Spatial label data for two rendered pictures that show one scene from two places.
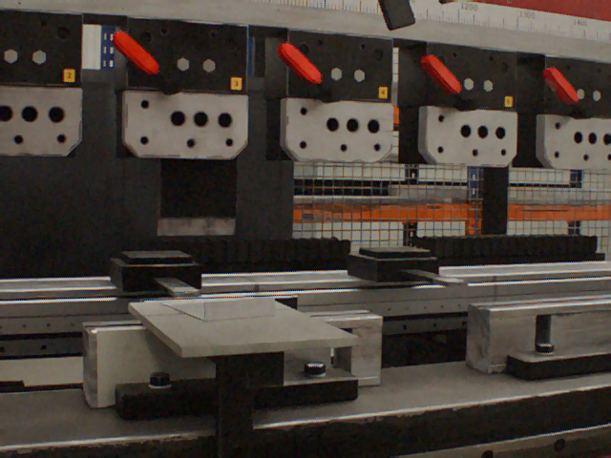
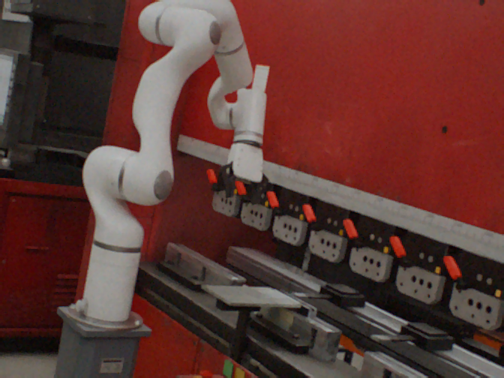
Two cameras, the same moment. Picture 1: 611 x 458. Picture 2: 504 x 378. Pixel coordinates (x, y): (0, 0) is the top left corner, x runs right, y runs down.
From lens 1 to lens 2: 2.55 m
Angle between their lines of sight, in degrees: 79
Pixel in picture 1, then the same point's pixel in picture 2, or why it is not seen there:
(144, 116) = (277, 222)
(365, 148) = (329, 254)
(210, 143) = (290, 237)
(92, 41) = not seen: outside the picture
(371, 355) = (320, 346)
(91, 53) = not seen: outside the picture
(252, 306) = (254, 292)
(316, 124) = (317, 239)
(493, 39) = (386, 217)
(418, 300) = (433, 362)
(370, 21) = (343, 200)
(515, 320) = (374, 364)
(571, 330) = not seen: outside the picture
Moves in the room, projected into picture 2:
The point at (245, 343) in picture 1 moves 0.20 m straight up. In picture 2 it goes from (211, 290) to (224, 227)
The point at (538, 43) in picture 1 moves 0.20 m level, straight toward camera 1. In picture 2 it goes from (406, 223) to (333, 208)
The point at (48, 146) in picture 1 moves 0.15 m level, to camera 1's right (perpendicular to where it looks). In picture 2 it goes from (257, 225) to (265, 234)
